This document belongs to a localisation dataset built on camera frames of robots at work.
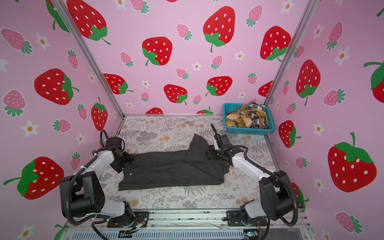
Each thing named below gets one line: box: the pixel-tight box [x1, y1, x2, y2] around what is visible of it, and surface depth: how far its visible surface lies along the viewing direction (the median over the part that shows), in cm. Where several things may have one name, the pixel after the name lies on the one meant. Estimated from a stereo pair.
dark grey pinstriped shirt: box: [118, 133, 230, 191], surface depth 91 cm
